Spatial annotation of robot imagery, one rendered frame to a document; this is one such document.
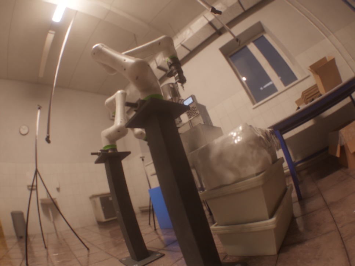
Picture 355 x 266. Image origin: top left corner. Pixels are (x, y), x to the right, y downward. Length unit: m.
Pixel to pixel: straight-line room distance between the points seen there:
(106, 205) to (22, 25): 5.04
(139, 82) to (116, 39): 3.98
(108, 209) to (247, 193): 3.68
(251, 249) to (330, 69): 1.66
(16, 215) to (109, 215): 2.36
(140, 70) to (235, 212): 0.84
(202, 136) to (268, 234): 1.01
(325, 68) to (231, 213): 1.54
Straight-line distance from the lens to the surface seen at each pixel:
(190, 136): 1.51
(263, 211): 0.80
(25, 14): 4.67
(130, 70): 0.76
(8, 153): 4.91
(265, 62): 3.71
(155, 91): 0.84
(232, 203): 0.84
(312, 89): 2.16
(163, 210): 2.12
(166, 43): 1.11
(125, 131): 1.29
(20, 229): 4.24
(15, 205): 4.64
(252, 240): 0.90
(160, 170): 0.72
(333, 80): 1.86
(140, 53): 1.12
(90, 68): 5.34
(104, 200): 4.11
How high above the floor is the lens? 0.54
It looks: 19 degrees up
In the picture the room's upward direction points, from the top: 18 degrees counter-clockwise
